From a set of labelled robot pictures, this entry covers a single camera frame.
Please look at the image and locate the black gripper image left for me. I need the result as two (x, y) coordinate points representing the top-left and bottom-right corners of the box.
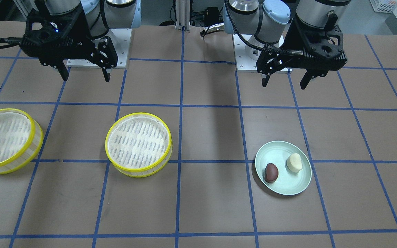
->
(19, 6), (118, 82)

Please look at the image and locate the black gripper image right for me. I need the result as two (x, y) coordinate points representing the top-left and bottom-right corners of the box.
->
(256, 24), (348, 90)

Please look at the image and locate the white bun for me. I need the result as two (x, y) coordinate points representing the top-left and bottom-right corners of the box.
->
(286, 153), (303, 173)

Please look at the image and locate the brown bun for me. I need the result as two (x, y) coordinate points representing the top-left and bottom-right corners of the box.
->
(264, 163), (279, 183)

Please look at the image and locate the yellow steamer basket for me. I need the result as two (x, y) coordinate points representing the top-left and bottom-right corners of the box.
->
(104, 112), (173, 178)
(0, 108), (44, 174)

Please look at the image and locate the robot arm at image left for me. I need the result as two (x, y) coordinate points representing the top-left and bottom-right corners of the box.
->
(19, 0), (141, 82)

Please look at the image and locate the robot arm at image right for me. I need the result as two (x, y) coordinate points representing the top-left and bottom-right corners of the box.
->
(223, 0), (350, 90)

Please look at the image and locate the black power adapter background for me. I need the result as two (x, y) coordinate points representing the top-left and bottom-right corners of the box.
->
(203, 7), (221, 27)

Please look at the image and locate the light green plate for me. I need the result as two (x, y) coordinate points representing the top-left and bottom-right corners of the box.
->
(255, 140), (313, 196)

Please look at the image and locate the white plastic basket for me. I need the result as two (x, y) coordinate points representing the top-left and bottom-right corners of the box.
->
(369, 0), (397, 14)

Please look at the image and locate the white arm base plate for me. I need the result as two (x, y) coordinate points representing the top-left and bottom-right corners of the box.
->
(66, 29), (134, 69)
(232, 34), (293, 73)

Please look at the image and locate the aluminium frame post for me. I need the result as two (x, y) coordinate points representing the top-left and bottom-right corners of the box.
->
(174, 0), (191, 32)

